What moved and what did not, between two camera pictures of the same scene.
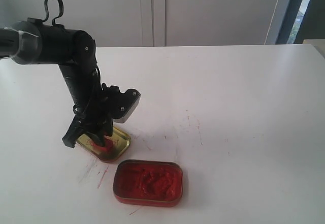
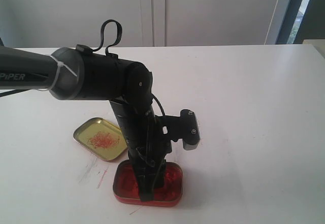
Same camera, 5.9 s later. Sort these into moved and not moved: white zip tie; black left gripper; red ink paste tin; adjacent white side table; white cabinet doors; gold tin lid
Moved: black left gripper; white zip tie
Not moved: white cabinet doors; red ink paste tin; gold tin lid; adjacent white side table
